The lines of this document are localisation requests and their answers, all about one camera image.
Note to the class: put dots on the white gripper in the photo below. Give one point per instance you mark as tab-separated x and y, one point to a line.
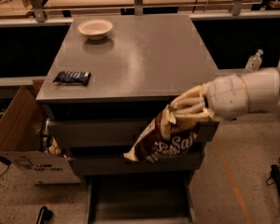
228	96

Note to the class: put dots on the brown chip bag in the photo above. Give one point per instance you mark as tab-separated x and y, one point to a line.
166	137

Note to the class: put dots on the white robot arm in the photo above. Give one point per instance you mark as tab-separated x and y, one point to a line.
263	89

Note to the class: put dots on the grey drawer cabinet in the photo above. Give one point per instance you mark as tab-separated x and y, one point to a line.
140	67

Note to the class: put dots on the grey top drawer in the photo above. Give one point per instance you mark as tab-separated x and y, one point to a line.
97	132

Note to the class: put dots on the grey open bottom drawer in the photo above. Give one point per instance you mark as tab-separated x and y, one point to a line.
152	198

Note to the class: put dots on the grey middle drawer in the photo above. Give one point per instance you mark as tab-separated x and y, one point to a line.
117	165

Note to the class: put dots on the clear sanitizer bottle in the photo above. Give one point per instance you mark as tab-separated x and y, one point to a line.
254	61

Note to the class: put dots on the white bowl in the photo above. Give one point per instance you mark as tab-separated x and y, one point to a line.
95	29

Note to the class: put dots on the dark blue snack packet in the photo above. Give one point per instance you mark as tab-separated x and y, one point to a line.
69	77

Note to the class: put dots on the metal can in box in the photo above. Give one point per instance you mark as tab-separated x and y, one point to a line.
45	135

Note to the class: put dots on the cardboard box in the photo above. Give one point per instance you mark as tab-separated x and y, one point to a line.
20	143

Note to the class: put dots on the black object on floor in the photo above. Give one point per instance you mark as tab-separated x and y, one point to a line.
44	215

